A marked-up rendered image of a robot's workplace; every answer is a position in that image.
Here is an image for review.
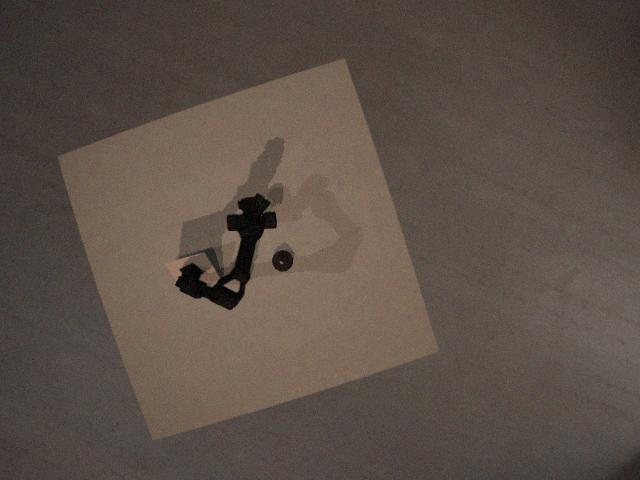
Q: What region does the black round pedestal with silver shaft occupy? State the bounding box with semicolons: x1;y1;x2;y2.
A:
272;251;293;272

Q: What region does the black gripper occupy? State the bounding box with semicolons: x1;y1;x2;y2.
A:
227;212;277;231

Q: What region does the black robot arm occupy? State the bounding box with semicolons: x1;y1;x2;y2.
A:
175;193;270;310

